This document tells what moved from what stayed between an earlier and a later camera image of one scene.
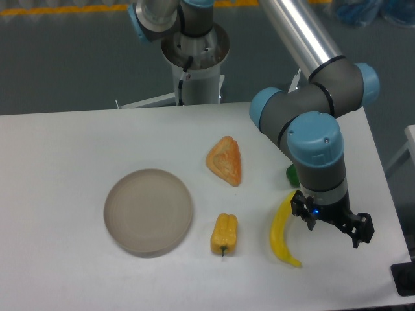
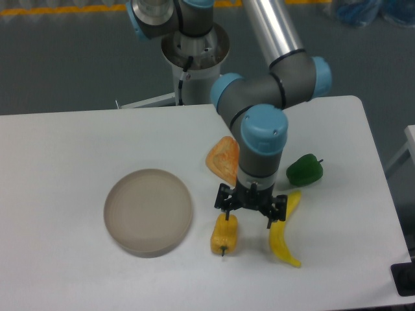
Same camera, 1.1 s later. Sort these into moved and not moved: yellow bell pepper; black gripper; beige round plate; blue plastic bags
Moved: black gripper
Not moved: yellow bell pepper; beige round plate; blue plastic bags
